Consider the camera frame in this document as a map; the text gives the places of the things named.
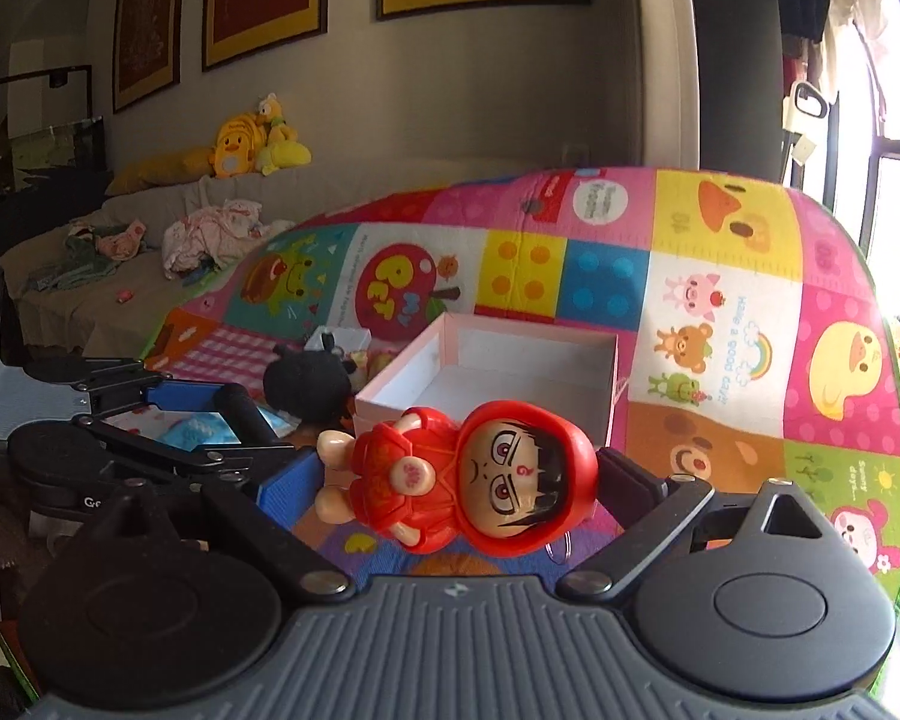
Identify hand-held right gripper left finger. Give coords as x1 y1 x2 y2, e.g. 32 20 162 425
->
82 448 357 605

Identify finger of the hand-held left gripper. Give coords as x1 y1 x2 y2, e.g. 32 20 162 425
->
21 356 280 445
75 414 297 500

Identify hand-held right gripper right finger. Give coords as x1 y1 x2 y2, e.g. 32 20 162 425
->
559 448 847 602

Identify blue plastic packet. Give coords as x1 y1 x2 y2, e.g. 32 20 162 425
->
112 405 301 457

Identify black plush toy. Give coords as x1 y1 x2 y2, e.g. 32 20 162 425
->
262 334 361 427

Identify red hooded doll toy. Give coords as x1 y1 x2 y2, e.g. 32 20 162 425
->
316 401 599 556

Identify pink cardboard box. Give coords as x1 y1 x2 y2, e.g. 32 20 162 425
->
352 313 620 458

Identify beige sofa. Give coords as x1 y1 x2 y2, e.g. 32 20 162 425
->
0 161 323 361

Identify white pink clothes pile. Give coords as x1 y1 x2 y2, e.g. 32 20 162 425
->
163 199 295 280

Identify pink baby garment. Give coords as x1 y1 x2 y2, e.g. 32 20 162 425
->
96 220 148 260

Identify green cloth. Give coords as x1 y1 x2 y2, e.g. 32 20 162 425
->
26 223 147 293

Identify yellow pillow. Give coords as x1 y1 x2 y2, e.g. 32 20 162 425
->
105 150 215 197

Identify yellow tiger plush toy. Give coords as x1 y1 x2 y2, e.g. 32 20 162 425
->
208 114 267 179

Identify yellow green dog plush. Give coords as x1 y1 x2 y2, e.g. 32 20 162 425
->
253 94 313 176

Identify colourful cartoon play mat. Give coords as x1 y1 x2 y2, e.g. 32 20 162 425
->
139 165 900 695

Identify dark glass cabinet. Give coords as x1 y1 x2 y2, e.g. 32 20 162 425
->
0 64 110 205

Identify white appliance handle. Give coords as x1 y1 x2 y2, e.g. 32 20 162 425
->
781 79 830 188

